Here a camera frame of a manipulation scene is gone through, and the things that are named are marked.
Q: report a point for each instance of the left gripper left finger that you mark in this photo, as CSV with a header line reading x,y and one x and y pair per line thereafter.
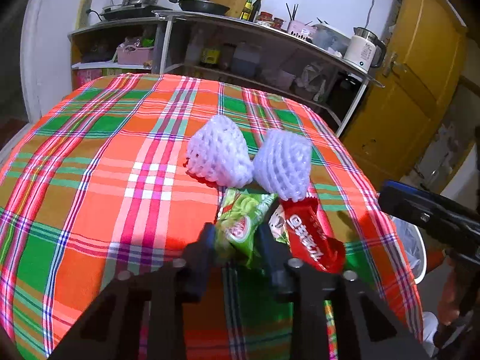
x,y
183,280

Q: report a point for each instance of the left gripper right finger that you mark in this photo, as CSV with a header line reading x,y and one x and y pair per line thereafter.
x,y
295,282

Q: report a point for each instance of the green snack wrapper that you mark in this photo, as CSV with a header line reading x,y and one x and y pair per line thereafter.
x,y
239,216

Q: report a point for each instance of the white foam fruit net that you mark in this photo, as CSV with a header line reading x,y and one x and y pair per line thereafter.
x,y
218,153
283,165

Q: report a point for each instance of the white round trash bin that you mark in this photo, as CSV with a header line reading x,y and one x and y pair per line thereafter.
x,y
422,271

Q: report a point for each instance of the clear trash bag liner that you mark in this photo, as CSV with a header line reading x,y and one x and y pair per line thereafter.
x,y
408,235

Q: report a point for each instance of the metal kitchen shelf rack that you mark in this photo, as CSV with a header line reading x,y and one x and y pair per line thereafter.
x,y
249,55

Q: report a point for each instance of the right hand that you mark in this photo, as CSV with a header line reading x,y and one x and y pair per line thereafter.
x,y
454,289

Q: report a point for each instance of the red snack wrapper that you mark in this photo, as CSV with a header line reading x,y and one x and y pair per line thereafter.
x,y
307,239

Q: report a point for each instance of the beige snack packet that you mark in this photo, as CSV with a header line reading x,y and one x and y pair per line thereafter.
x,y
278,226

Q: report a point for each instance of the yellow wooden door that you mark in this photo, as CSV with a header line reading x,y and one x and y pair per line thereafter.
x,y
397,121

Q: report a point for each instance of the plaid tablecloth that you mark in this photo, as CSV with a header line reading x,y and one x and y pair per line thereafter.
x,y
99,186

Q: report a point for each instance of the white electric kettle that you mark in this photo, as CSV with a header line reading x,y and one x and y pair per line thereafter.
x,y
365,50

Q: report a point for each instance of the clear plastic container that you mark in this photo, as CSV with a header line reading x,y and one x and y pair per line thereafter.
x,y
330,39

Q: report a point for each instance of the pink basket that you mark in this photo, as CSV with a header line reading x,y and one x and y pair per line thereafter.
x,y
134,55

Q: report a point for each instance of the small white shelf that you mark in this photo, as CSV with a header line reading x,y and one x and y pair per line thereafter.
x,y
114,47

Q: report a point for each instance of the pink chopstick holder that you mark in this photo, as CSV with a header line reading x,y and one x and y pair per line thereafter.
x,y
301,31

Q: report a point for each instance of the induction cooker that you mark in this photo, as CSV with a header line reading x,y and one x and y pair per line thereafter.
x,y
118,12

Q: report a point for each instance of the green glass sauce bottle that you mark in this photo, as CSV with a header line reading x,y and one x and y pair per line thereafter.
x,y
246,11

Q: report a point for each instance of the black frying pan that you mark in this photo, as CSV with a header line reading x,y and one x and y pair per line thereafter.
x,y
202,6

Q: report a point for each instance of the red lid jar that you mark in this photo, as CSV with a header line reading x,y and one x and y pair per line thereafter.
x,y
265,19

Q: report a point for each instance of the dark oil bottle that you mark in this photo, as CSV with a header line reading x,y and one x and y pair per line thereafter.
x,y
255,10

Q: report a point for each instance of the power strip on wall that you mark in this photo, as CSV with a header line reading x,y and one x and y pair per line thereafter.
x,y
82,19

